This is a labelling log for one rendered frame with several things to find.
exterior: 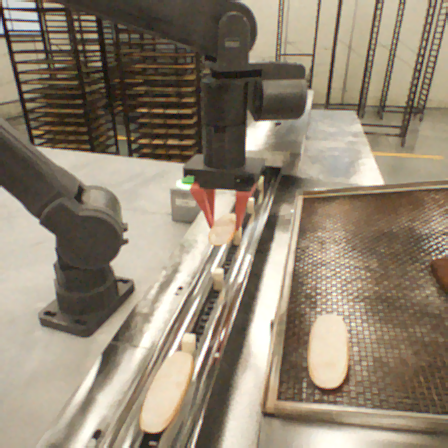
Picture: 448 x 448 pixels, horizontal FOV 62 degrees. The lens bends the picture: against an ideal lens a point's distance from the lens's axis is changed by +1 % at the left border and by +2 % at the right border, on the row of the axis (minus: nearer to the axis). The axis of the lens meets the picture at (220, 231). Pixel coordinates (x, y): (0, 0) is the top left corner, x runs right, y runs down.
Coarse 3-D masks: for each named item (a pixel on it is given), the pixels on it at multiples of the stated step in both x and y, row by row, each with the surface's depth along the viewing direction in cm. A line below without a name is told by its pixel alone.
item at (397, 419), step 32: (320, 192) 73; (352, 192) 71; (384, 192) 70; (352, 224) 61; (416, 224) 57; (288, 256) 54; (352, 256) 52; (384, 256) 51; (416, 256) 49; (288, 288) 47; (352, 288) 45; (384, 288) 44; (288, 320) 42; (288, 352) 38; (352, 352) 36; (384, 352) 36; (384, 384) 32; (416, 384) 32; (288, 416) 31; (320, 416) 30; (352, 416) 30; (384, 416) 29; (416, 416) 28
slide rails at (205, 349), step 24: (264, 192) 87; (216, 264) 60; (240, 264) 60; (192, 312) 49; (216, 312) 49; (216, 336) 45; (192, 384) 39; (192, 408) 37; (144, 432) 35; (168, 432) 34
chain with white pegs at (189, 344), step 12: (264, 180) 98; (252, 204) 78; (240, 228) 66; (240, 240) 67; (228, 264) 62; (216, 276) 54; (216, 288) 55; (216, 300) 53; (204, 312) 51; (204, 324) 49; (192, 336) 42; (192, 348) 42; (156, 444) 35
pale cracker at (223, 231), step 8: (224, 216) 57; (232, 216) 57; (216, 224) 54; (224, 224) 54; (232, 224) 54; (216, 232) 52; (224, 232) 52; (232, 232) 52; (216, 240) 51; (224, 240) 51
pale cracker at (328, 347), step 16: (320, 320) 40; (336, 320) 39; (320, 336) 37; (336, 336) 37; (320, 352) 36; (336, 352) 35; (320, 368) 34; (336, 368) 34; (320, 384) 33; (336, 384) 33
